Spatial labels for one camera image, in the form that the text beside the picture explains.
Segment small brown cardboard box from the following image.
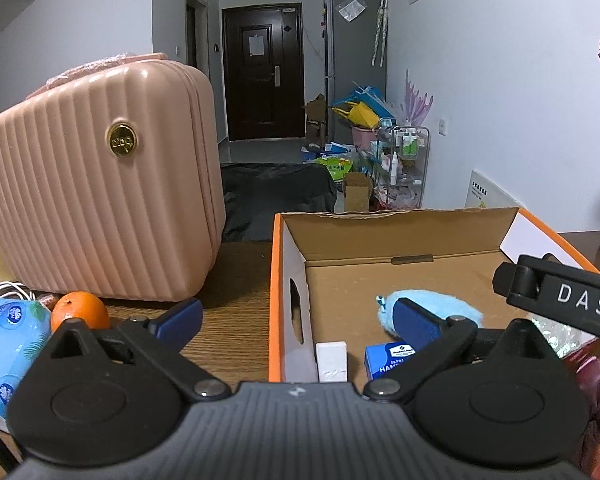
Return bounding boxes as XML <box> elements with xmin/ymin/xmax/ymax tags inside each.
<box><xmin>343</xmin><ymin>172</ymin><xmax>373</xmax><ymax>212</ymax></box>

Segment dark entrance door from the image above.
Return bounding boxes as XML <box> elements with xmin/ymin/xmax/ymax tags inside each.
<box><xmin>221</xmin><ymin>4</ymin><xmax>306</xmax><ymax>142</ymax></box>

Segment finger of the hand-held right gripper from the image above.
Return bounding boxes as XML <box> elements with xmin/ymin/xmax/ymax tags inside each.
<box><xmin>492</xmin><ymin>255</ymin><xmax>541</xmax><ymax>307</ymax></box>

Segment purple flower wall decoration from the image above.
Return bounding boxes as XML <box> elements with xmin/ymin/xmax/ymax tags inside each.
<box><xmin>400</xmin><ymin>69</ymin><xmax>434</xmax><ymax>126</ymax></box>

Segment white foam block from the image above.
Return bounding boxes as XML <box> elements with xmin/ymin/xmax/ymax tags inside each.
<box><xmin>316</xmin><ymin>341</ymin><xmax>349</xmax><ymax>383</ymax></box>

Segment blue tissue pack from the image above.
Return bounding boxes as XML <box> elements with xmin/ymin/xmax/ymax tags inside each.
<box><xmin>0</xmin><ymin>297</ymin><xmax>53</xmax><ymax>433</ymax></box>

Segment orange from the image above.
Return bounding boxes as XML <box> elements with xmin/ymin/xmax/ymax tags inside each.
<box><xmin>50</xmin><ymin>291</ymin><xmax>111</xmax><ymax>333</ymax></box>

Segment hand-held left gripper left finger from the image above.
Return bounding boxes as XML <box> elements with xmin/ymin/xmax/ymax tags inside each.
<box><xmin>27</xmin><ymin>298</ymin><xmax>231</xmax><ymax>403</ymax></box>

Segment white charger cable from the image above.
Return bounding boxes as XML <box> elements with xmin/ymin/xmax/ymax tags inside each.
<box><xmin>0</xmin><ymin>281</ymin><xmax>37</xmax><ymax>304</ymax></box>

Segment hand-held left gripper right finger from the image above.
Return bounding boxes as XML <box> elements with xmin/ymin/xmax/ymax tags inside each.
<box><xmin>362</xmin><ymin>297</ymin><xmax>563</xmax><ymax>403</ymax></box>

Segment pink plastic bucket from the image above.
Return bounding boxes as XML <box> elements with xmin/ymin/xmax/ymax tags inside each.
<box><xmin>351</xmin><ymin>125</ymin><xmax>381</xmax><ymax>151</ymax></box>

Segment folded pale umbrella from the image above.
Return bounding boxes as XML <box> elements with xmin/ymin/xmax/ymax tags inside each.
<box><xmin>371</xmin><ymin>0</ymin><xmax>390</xmax><ymax>68</ymax></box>

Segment white plastic bag bundle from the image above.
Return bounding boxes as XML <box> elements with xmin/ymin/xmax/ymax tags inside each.
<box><xmin>532</xmin><ymin>317</ymin><xmax>583</xmax><ymax>358</ymax></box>

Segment wire rolling cart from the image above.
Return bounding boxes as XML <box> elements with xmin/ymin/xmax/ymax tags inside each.
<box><xmin>370</xmin><ymin>125</ymin><xmax>431</xmax><ymax>211</ymax></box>

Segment open brown cardboard box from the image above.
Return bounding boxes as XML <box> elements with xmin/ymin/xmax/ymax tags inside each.
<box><xmin>306</xmin><ymin>94</ymin><xmax>327</xmax><ymax>146</ymax></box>

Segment clear plastic bag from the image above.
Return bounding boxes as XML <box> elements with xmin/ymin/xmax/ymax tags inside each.
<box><xmin>337</xmin><ymin>0</ymin><xmax>368</xmax><ymax>23</ymax></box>

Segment grey interior door frame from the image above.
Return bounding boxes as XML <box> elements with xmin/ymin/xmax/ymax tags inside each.
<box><xmin>184</xmin><ymin>0</ymin><xmax>211</xmax><ymax>78</ymax></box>

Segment blue and yellow bags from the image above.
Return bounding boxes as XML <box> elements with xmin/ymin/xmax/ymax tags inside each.
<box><xmin>331</xmin><ymin>85</ymin><xmax>396</xmax><ymax>131</ymax></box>

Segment grey refrigerator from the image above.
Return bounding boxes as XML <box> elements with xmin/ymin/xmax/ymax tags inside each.
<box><xmin>324</xmin><ymin>0</ymin><xmax>388</xmax><ymax>148</ymax></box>

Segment red cardboard box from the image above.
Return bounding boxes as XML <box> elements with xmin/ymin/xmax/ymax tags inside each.
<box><xmin>269</xmin><ymin>206</ymin><xmax>600</xmax><ymax>383</ymax></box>

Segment pink ribbed suitcase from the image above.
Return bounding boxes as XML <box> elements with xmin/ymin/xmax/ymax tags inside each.
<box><xmin>0</xmin><ymin>52</ymin><xmax>227</xmax><ymax>303</ymax></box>

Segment dark grey sofa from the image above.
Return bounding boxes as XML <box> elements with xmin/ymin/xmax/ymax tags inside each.
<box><xmin>220</xmin><ymin>162</ymin><xmax>338</xmax><ymax>243</ymax></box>

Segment blue fuzzy plush toy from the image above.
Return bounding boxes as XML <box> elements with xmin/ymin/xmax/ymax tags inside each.
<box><xmin>376</xmin><ymin>289</ymin><xmax>484</xmax><ymax>336</ymax></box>

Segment small blue tissue packet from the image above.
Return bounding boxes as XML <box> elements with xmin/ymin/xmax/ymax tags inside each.
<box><xmin>364</xmin><ymin>341</ymin><xmax>418</xmax><ymax>382</ymax></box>

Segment green snack bag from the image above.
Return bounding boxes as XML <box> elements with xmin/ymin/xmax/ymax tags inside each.
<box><xmin>315</xmin><ymin>156</ymin><xmax>355</xmax><ymax>181</ymax></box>

